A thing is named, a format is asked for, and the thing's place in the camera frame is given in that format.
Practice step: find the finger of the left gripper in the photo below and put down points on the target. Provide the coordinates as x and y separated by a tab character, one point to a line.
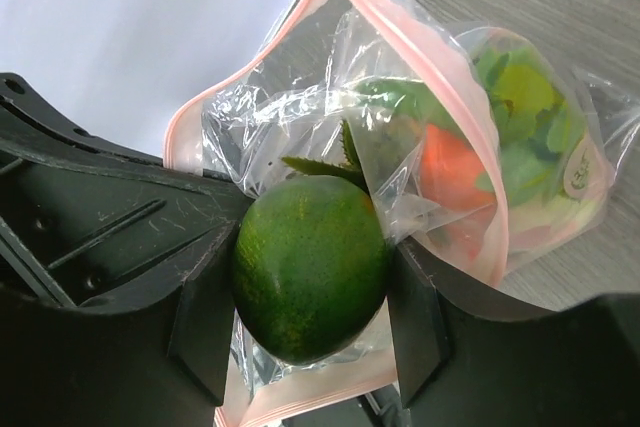
81	216

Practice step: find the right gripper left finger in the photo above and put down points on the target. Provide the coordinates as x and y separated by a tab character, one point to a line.
153	352

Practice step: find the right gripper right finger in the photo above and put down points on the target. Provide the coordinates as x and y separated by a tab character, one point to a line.
469	355

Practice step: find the fake mango orange green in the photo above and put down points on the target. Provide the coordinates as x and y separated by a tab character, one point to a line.
310	267

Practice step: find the clear zip top bag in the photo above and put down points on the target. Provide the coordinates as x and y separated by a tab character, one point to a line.
347	88

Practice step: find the fake carrot orange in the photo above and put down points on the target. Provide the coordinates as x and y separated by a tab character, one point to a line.
448	171

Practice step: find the fake green lettuce leaf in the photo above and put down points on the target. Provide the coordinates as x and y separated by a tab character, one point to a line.
538	127

